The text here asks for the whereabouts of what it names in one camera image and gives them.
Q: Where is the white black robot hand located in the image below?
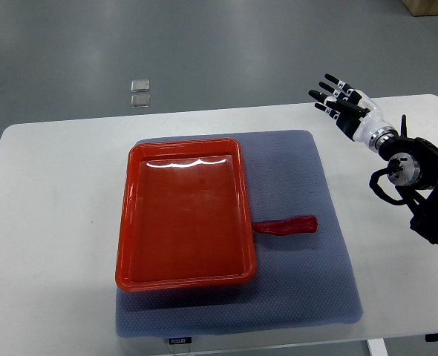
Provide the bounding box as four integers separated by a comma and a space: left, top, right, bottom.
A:
308, 73, 398, 152

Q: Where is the white table leg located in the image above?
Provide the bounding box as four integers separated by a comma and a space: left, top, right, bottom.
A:
366, 338, 389, 356

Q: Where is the blue-grey mesh mat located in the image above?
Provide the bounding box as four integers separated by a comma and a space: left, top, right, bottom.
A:
116, 130, 362, 338

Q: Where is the cardboard box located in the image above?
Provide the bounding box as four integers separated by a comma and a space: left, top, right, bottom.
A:
402, 0, 438, 16

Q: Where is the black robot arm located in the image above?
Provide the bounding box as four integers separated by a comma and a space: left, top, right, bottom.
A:
369, 116, 438, 245

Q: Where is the red plastic tray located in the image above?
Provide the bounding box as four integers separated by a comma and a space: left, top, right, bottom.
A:
115, 138, 256, 292

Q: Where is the red chili pepper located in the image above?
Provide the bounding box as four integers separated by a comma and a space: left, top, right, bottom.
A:
252, 215, 318, 236

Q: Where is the black table label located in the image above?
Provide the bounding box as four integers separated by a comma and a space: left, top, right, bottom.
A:
169, 337, 192, 346

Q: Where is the upper metal floor plate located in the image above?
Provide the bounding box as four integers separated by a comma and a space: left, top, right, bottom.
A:
131, 79, 150, 93

